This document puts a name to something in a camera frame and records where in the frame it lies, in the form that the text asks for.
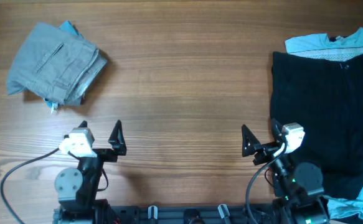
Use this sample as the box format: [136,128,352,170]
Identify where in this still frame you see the folded grey trousers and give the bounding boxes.
[6,22,107,106]

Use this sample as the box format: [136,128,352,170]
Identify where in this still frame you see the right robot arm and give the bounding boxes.
[241,119,330,224]

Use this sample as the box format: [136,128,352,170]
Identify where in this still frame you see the light blue t-shirt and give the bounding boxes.
[285,27,363,223]

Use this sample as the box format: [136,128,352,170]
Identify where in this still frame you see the black shorts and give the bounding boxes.
[270,52,363,200]

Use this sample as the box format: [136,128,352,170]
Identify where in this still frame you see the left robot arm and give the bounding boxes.
[53,120,127,224]

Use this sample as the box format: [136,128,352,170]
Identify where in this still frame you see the folded blue garment under trousers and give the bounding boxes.
[44,21,83,114]

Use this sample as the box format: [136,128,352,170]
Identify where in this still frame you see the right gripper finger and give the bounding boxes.
[271,118,283,140]
[242,124,261,157]

